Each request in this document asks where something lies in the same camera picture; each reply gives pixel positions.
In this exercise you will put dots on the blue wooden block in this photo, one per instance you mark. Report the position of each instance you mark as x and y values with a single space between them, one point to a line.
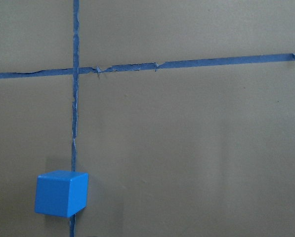
61 193

